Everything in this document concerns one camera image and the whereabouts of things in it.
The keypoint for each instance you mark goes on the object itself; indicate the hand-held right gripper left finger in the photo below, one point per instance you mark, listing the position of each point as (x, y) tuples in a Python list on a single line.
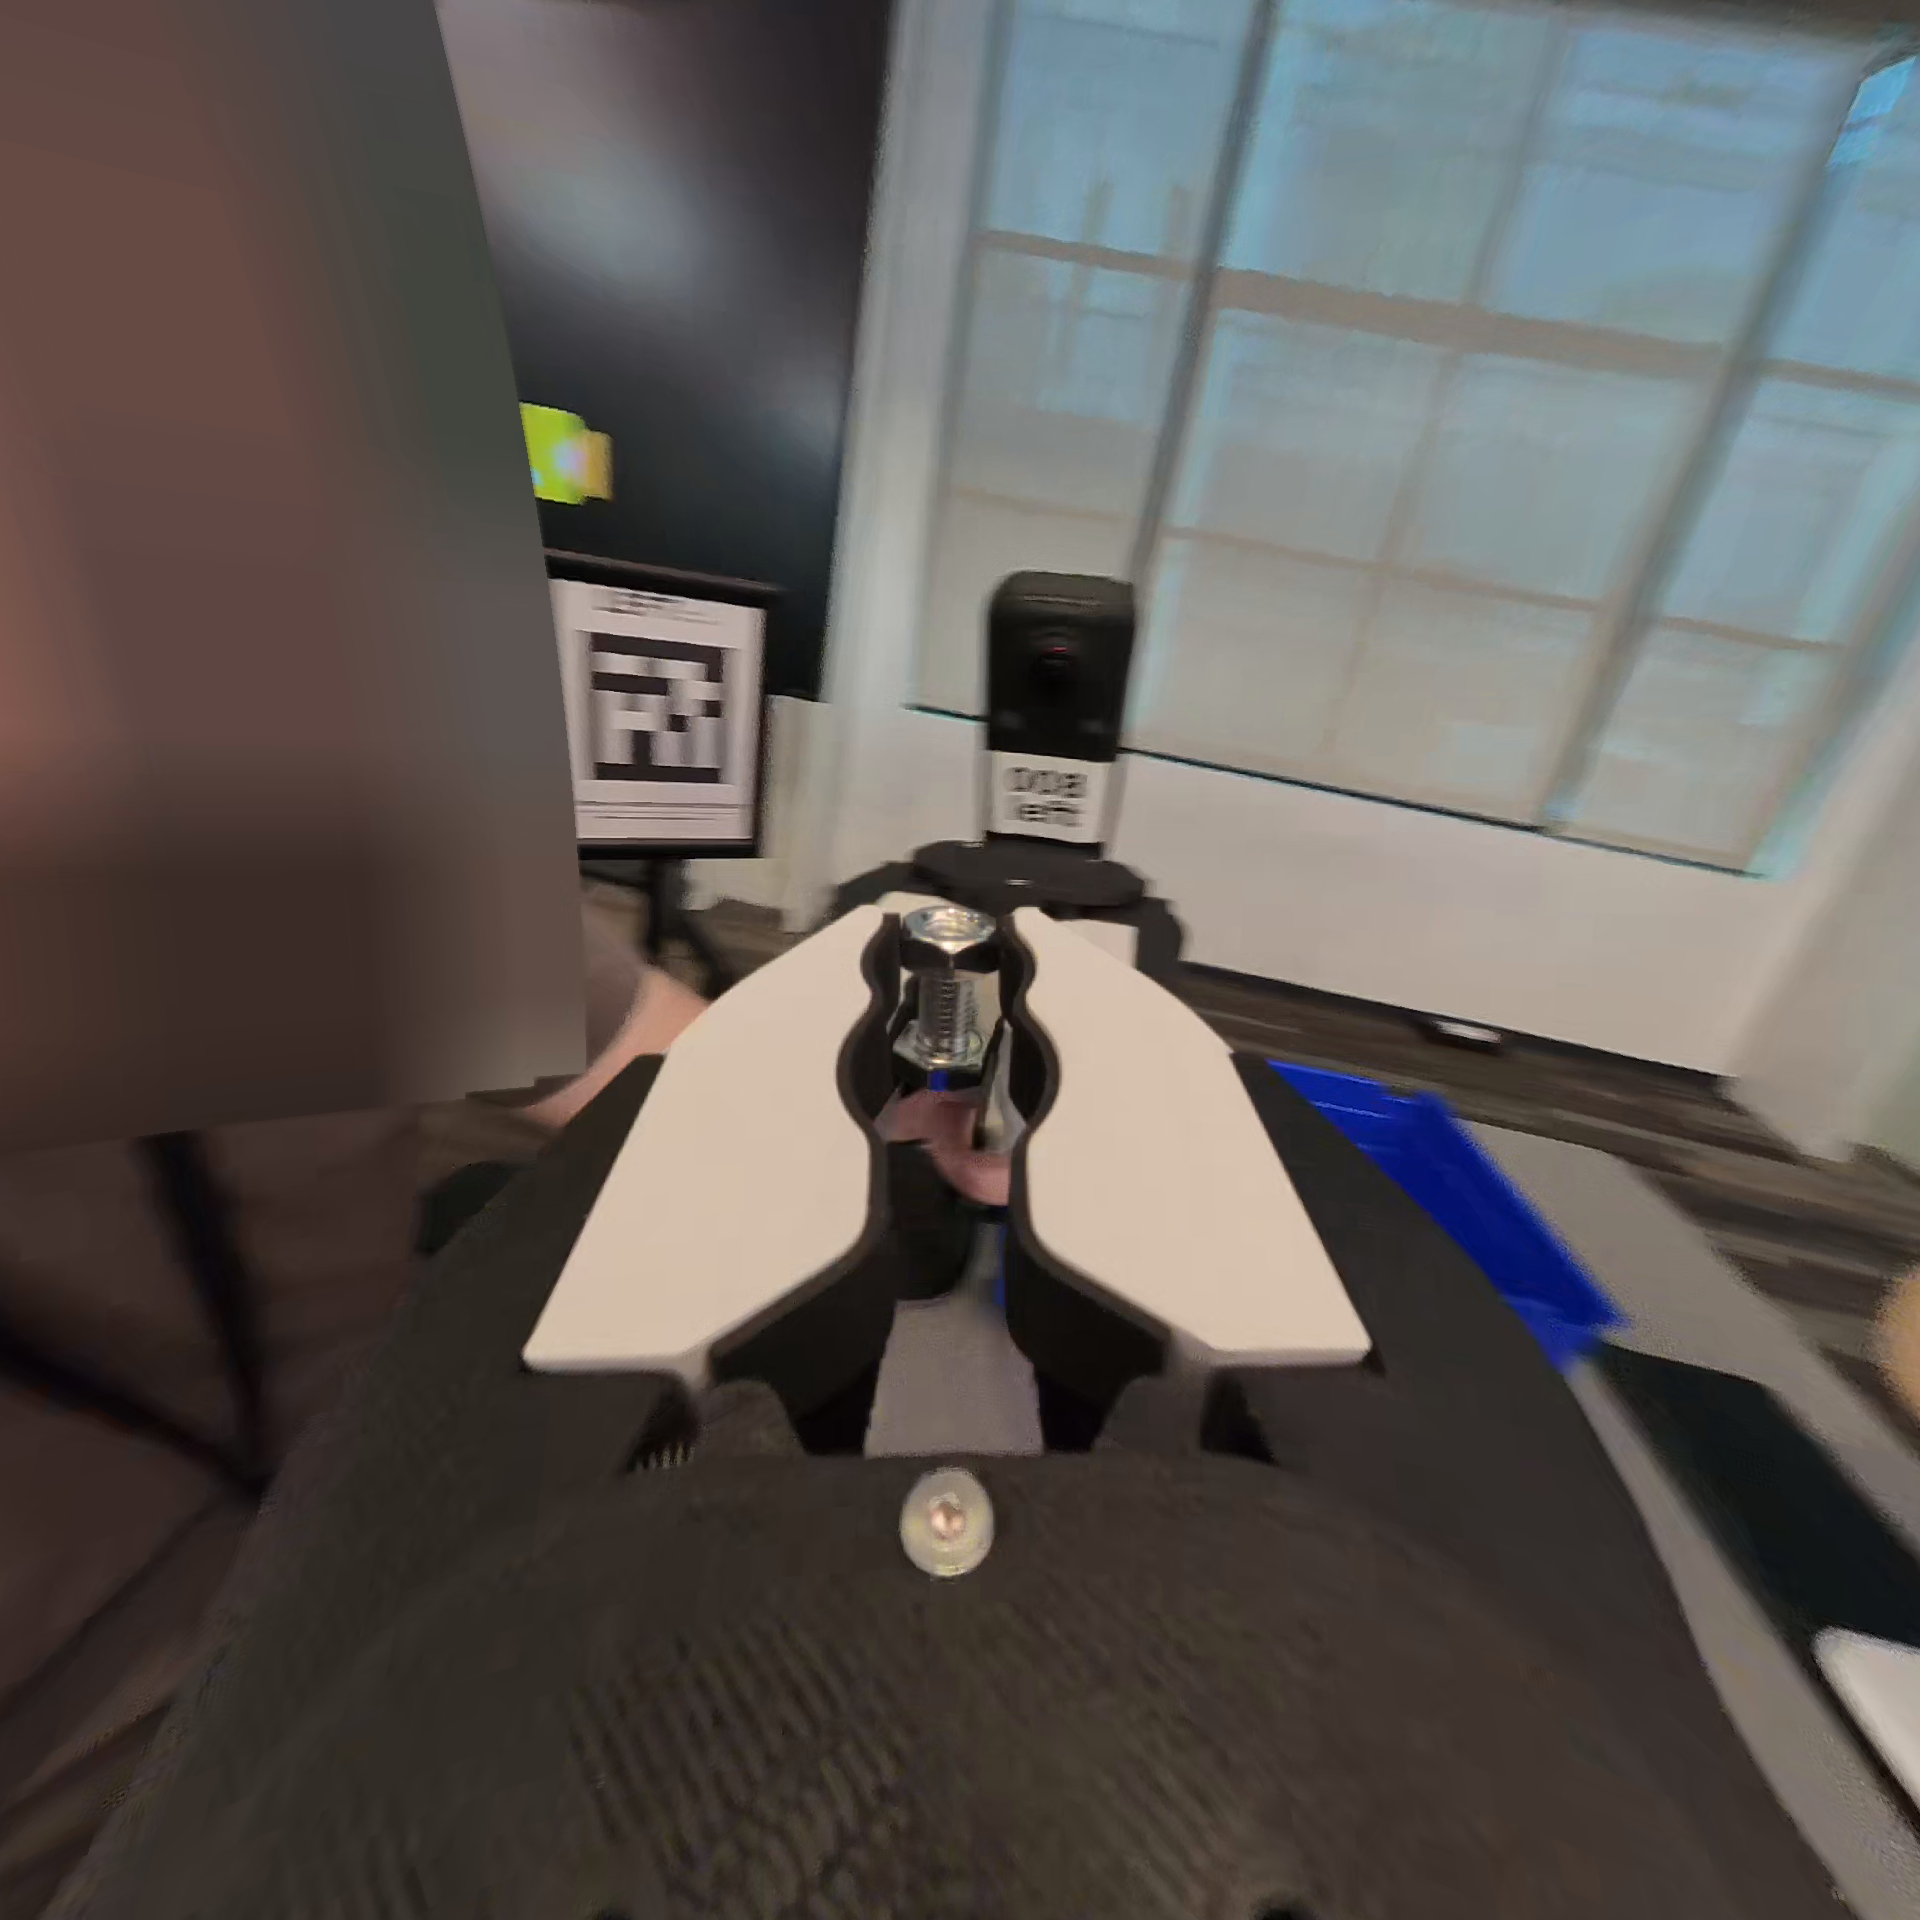
[(721, 1171)]

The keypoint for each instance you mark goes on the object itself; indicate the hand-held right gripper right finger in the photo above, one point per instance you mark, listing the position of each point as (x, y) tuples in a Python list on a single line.
[(1186, 1185)]

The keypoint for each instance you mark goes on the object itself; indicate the silver hex bolt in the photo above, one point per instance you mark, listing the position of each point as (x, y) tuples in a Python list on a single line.
[(942, 1002)]

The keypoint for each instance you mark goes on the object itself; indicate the person's left forearm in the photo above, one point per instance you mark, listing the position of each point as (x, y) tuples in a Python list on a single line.
[(652, 1035)]

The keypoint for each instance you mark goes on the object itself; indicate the person's left hand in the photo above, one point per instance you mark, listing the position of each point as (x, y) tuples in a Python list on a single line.
[(974, 1182)]

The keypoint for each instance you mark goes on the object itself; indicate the large blue plastic bin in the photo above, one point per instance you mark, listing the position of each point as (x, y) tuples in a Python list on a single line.
[(1441, 1201)]

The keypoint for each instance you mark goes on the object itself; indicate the black sign easel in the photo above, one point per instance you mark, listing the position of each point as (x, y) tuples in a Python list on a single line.
[(662, 900)]

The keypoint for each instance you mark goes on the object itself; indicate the large paned window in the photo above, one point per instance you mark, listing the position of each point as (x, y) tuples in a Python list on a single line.
[(1349, 420)]

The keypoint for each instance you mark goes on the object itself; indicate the black framed marker sign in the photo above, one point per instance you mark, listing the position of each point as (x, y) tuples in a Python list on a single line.
[(662, 720)]

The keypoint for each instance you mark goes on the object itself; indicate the yellow-green sticker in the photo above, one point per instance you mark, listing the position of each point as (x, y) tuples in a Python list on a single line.
[(569, 452)]

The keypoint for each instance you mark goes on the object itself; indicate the large black monitor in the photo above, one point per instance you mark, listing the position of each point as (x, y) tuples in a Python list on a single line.
[(675, 224)]

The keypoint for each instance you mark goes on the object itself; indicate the tan blurred object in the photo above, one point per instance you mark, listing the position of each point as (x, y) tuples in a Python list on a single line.
[(1900, 1335)]

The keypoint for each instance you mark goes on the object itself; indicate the white flat object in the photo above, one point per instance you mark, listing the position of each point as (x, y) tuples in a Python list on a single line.
[(1876, 1694)]

